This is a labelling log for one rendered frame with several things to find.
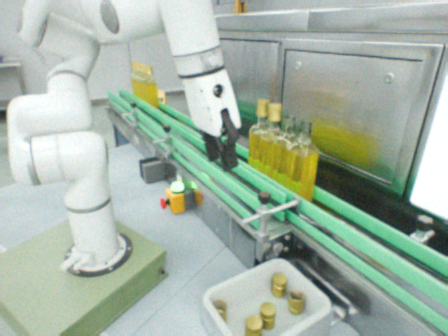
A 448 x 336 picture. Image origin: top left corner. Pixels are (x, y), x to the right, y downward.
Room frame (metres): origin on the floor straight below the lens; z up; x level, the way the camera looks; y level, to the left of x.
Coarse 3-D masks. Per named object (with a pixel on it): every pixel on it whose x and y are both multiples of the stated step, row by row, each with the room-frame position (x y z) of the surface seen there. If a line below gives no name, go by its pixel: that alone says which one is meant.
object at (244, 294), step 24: (264, 264) 0.55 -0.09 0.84; (288, 264) 0.55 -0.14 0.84; (216, 288) 0.48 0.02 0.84; (240, 288) 0.51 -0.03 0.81; (264, 288) 0.54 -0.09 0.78; (288, 288) 0.53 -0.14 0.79; (312, 288) 0.48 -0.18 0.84; (216, 312) 0.42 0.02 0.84; (240, 312) 0.48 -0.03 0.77; (288, 312) 0.48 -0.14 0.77; (312, 312) 0.46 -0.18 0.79
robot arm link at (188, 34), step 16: (160, 0) 0.47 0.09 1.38; (176, 0) 0.45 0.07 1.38; (192, 0) 0.46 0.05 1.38; (208, 0) 0.47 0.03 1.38; (176, 16) 0.46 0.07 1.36; (192, 16) 0.46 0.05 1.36; (208, 16) 0.47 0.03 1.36; (176, 32) 0.46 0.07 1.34; (192, 32) 0.46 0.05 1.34; (208, 32) 0.47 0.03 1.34; (176, 48) 0.47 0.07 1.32; (192, 48) 0.46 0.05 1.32; (208, 48) 0.46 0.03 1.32
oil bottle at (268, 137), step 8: (264, 136) 0.79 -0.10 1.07; (272, 136) 0.77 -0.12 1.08; (264, 144) 0.79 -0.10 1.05; (272, 144) 0.76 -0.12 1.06; (264, 152) 0.79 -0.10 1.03; (272, 152) 0.77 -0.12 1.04; (264, 160) 0.78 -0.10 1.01; (272, 160) 0.77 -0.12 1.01; (264, 168) 0.78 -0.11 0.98; (272, 168) 0.77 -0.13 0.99
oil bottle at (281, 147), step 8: (280, 136) 0.75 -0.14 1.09; (288, 136) 0.74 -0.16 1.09; (296, 136) 0.75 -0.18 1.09; (280, 144) 0.74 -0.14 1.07; (288, 144) 0.72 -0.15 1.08; (280, 152) 0.73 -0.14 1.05; (280, 160) 0.73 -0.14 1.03; (280, 168) 0.73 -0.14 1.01; (272, 176) 0.76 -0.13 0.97; (280, 176) 0.73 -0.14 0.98
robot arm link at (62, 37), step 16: (48, 16) 0.72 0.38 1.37; (48, 32) 0.71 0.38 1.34; (64, 32) 0.73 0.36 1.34; (80, 32) 0.76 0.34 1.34; (48, 48) 0.72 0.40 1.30; (64, 48) 0.73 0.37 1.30; (80, 48) 0.75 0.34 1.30; (96, 48) 0.79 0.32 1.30; (64, 64) 0.72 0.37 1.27; (80, 64) 0.74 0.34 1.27; (48, 80) 0.69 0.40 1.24
